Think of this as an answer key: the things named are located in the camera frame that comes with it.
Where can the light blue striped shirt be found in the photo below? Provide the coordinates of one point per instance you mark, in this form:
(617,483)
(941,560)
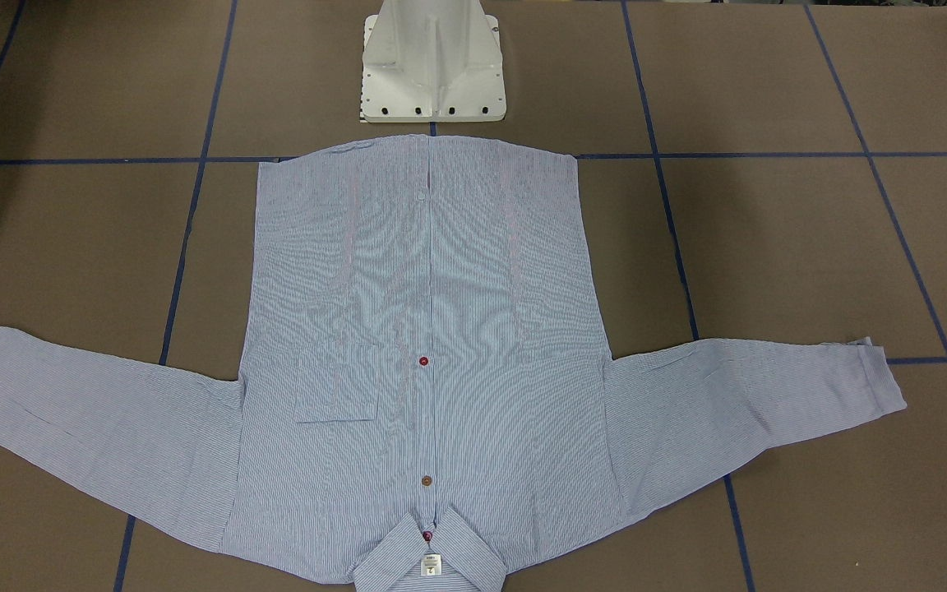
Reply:
(426,398)

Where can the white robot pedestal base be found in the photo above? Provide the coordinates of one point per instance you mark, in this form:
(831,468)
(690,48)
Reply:
(432,62)

